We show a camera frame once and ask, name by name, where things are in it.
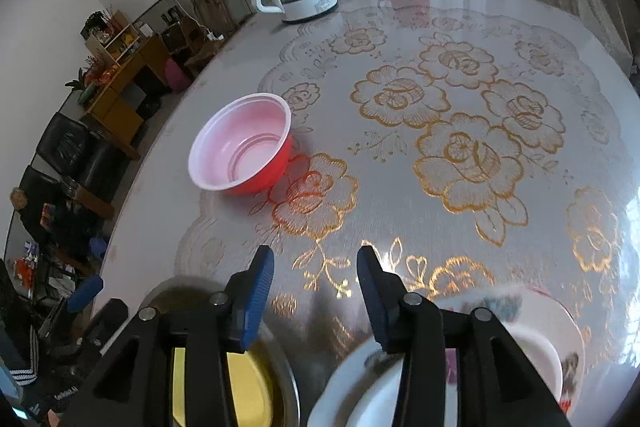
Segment red plastic bowl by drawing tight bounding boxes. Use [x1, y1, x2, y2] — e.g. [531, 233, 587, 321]
[188, 93, 293, 196]

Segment small black appliance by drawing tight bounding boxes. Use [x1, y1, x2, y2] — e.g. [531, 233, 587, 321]
[161, 27, 188, 55]

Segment stainless steel basin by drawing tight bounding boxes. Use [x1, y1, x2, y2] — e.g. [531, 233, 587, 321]
[135, 277, 301, 427]

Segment small wooden shelf rack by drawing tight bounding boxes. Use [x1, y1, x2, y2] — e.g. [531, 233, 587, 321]
[80, 9, 143, 58]

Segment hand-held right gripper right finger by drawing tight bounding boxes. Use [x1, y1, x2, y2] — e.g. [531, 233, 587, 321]
[356, 246, 573, 427]

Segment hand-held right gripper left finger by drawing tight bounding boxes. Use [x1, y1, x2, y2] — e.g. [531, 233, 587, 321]
[60, 246, 275, 427]

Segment black leather sofa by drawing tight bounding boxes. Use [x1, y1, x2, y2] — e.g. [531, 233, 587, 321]
[17, 112, 126, 258]

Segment person's black striped trousers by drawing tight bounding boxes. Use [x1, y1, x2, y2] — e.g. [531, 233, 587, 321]
[0, 322, 41, 413]

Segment wooden cabinet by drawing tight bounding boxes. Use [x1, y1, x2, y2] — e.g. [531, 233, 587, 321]
[75, 34, 173, 160]

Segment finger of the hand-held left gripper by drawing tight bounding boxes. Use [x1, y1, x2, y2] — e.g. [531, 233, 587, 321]
[37, 276, 104, 343]
[75, 298, 128, 358]

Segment wooden chair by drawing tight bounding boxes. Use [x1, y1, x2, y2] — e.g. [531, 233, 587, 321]
[182, 0, 241, 78]

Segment yellow plastic bowl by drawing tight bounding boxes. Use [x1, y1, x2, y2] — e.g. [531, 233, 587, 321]
[170, 347, 276, 427]

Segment white floral patterned plate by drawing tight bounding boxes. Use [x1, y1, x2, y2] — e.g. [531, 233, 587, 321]
[307, 287, 586, 427]

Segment pink bag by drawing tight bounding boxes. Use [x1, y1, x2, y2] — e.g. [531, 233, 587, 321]
[165, 59, 193, 92]

